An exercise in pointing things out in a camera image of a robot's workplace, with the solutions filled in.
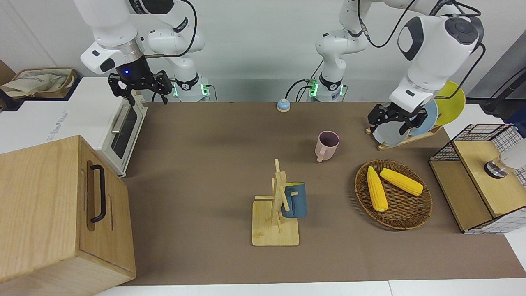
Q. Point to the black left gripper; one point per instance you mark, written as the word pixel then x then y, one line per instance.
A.
pixel 396 112

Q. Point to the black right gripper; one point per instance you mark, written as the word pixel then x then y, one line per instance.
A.
pixel 137 76

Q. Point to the pink mug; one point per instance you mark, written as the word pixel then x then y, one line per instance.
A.
pixel 326 150

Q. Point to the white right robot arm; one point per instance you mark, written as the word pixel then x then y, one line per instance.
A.
pixel 107 24

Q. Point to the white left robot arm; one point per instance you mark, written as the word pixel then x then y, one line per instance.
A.
pixel 431 61

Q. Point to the grey plate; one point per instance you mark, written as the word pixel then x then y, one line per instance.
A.
pixel 388 135

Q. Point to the wooden plate rack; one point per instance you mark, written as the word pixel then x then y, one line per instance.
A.
pixel 404 142

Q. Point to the light blue plate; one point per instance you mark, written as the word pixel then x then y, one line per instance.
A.
pixel 429 119

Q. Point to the yellow corn cob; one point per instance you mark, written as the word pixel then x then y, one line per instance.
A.
pixel 377 191
pixel 400 181

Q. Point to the white toaster oven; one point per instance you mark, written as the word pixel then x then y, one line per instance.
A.
pixel 94 115

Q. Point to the yellow plate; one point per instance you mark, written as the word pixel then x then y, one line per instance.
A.
pixel 452 111

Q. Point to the brown wicker basket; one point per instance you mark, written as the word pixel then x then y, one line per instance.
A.
pixel 402 213

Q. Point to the beige cloth bag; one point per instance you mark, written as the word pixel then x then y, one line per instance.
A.
pixel 37 82

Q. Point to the dark blue mug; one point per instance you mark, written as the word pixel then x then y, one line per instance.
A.
pixel 296 203

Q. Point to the brown table mat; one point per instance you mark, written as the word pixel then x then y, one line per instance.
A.
pixel 328 255

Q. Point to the wooden cabinet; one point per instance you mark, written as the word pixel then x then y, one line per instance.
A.
pixel 49 213

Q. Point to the wooden mug rack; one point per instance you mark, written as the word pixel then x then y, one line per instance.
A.
pixel 275 236

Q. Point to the black camera stand pole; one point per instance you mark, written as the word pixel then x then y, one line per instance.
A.
pixel 495 105

